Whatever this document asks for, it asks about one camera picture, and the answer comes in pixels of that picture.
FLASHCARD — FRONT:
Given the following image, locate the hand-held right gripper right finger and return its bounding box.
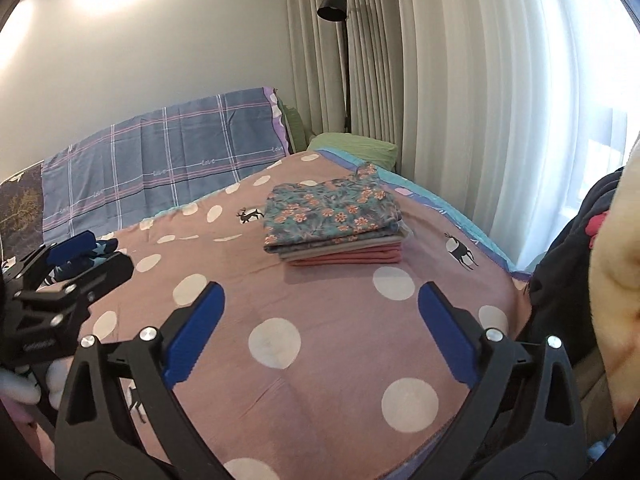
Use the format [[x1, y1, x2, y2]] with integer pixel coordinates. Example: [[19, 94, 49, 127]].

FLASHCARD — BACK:
[[417, 281, 588, 480]]

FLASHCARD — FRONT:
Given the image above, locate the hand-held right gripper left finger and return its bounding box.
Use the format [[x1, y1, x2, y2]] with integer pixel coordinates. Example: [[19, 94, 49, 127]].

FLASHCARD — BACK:
[[52, 281, 231, 480]]

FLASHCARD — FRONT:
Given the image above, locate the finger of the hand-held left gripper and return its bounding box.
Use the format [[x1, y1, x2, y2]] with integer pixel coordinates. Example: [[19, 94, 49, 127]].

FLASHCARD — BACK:
[[10, 231, 97, 291], [12, 253, 135, 321]]

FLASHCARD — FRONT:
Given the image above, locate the floral shirt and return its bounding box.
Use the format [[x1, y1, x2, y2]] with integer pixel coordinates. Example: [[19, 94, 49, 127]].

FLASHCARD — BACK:
[[262, 161, 403, 256]]

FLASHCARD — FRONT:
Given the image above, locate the person's left forearm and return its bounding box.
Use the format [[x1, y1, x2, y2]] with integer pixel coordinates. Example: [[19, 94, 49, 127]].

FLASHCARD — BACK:
[[0, 402, 38, 433]]

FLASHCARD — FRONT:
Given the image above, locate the person's left hand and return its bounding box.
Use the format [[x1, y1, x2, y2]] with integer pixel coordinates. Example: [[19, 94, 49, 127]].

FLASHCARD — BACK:
[[0, 364, 41, 406]]

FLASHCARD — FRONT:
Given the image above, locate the navy star blanket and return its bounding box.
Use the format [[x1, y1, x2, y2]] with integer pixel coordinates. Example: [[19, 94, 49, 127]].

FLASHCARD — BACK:
[[50, 237, 121, 281]]

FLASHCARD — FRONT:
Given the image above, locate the dark tree print pillow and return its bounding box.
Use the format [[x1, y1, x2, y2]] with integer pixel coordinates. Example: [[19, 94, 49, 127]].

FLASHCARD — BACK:
[[0, 160, 46, 261]]

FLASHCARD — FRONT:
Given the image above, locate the pink folded garment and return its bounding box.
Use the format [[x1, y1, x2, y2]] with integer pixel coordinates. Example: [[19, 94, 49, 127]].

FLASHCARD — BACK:
[[285, 242, 403, 268]]

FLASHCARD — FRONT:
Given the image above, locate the pink polka dot quilt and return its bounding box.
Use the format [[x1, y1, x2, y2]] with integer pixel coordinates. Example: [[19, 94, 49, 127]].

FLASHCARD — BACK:
[[30, 149, 531, 480]]

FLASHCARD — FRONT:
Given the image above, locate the blue plaid cloth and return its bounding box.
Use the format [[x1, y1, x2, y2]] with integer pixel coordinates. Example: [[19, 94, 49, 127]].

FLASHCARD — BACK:
[[40, 86, 291, 245]]

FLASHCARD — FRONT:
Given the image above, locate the white folded garment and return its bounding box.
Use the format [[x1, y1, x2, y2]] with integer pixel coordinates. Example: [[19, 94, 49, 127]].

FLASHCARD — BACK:
[[279, 230, 405, 261]]

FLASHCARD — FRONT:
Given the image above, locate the black garment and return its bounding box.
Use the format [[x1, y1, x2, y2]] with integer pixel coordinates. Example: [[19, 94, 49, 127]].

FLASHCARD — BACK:
[[527, 165, 626, 366]]

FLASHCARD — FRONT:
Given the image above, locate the cream plush fabric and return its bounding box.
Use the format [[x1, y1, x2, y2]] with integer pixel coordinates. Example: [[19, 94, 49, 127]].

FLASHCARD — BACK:
[[587, 135, 640, 421]]

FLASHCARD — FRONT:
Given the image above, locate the green pillow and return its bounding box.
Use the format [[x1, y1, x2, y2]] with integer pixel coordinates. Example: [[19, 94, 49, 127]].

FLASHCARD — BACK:
[[276, 100, 308, 156], [306, 132, 400, 171]]

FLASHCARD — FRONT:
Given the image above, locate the white curtain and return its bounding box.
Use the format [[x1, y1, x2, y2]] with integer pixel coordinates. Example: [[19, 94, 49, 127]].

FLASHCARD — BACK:
[[282, 0, 640, 271]]

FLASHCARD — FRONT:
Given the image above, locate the black floor lamp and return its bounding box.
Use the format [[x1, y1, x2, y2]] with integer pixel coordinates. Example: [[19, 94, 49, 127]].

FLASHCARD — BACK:
[[317, 0, 353, 133]]

